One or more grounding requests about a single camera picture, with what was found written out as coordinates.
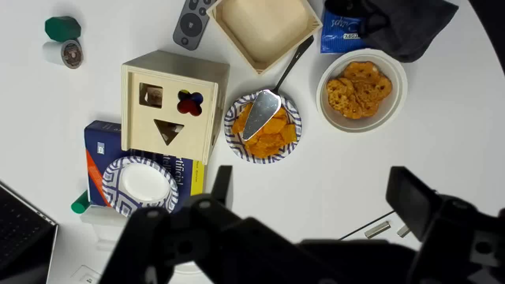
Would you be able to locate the open wooden tray box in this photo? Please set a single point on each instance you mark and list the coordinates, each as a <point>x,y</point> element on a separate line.
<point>263,29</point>

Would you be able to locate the white bowl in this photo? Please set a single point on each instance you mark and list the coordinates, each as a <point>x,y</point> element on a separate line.
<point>392,113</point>

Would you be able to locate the blue snack packet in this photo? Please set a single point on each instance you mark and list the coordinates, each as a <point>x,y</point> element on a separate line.
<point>340,36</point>

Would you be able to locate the wooden shape sorter box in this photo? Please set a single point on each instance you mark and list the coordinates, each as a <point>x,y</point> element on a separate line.
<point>174,108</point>

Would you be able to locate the blue book with orange stripe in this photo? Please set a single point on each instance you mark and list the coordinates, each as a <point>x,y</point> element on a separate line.
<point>96,159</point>

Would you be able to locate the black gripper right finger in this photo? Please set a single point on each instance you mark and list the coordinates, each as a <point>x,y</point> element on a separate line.
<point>413,203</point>

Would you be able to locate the green cylinder block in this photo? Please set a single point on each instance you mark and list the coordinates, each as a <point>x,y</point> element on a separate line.
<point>81,205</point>

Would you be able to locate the empty blue patterned paper plate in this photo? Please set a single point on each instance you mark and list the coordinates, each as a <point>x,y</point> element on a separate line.
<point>140,184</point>

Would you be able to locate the brown pretzel crackers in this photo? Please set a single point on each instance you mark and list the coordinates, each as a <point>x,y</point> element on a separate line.
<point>359,89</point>

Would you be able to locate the black laptop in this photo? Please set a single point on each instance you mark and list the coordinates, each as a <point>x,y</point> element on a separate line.
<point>25,238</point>

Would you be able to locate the small gray rectangular piece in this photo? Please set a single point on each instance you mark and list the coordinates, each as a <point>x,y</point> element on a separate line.
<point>403,231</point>
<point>380,230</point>

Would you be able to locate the green bottle cap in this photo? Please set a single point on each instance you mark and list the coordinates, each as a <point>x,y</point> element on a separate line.
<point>62,29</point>

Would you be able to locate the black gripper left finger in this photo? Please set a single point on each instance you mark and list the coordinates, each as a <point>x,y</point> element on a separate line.
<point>222,184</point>

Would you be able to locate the black cloth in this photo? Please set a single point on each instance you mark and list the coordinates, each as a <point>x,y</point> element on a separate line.
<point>405,25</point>

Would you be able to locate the clear plastic container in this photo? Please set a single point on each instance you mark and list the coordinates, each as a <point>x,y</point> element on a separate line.
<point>105,227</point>

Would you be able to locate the gray remote control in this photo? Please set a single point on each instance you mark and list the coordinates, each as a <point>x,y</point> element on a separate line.
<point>190,26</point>

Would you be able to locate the blue patterned plate with chips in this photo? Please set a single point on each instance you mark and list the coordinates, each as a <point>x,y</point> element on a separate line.
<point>234,140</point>

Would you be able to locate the orange chips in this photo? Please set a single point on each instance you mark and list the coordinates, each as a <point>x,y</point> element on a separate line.
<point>274,138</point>

